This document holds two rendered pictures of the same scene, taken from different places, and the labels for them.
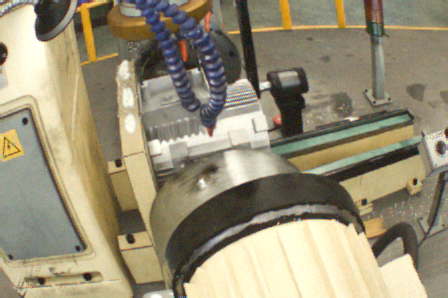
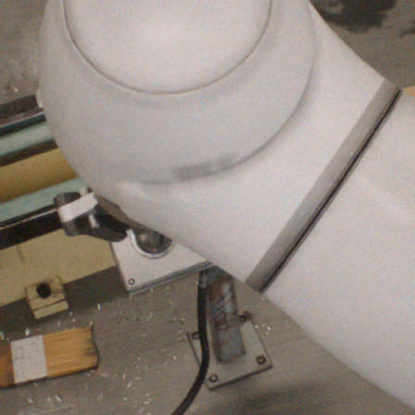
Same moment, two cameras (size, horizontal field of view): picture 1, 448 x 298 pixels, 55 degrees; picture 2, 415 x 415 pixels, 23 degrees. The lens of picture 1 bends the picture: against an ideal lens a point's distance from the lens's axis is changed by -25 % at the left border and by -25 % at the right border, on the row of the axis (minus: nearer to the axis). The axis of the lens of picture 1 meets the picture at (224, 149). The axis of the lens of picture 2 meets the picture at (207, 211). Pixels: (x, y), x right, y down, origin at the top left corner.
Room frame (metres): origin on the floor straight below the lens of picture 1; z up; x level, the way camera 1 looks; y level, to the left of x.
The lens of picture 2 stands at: (0.14, -0.42, 1.73)
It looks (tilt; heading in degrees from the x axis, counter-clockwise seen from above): 54 degrees down; 355
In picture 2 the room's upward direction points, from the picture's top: 9 degrees counter-clockwise
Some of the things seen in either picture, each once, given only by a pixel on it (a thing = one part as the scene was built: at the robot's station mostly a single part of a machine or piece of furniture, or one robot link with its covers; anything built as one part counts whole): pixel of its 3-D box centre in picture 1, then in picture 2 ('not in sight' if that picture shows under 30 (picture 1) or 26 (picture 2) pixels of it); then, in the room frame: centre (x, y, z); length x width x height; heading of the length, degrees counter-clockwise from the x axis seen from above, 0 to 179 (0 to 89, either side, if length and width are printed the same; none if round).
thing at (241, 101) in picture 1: (205, 142); not in sight; (0.81, 0.03, 1.02); 0.20 x 0.19 x 0.19; 96
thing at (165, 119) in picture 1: (175, 105); not in sight; (0.80, 0.07, 1.11); 0.12 x 0.11 x 0.07; 96
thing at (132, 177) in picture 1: (129, 179); not in sight; (0.79, 0.19, 0.97); 0.30 x 0.11 x 0.34; 7
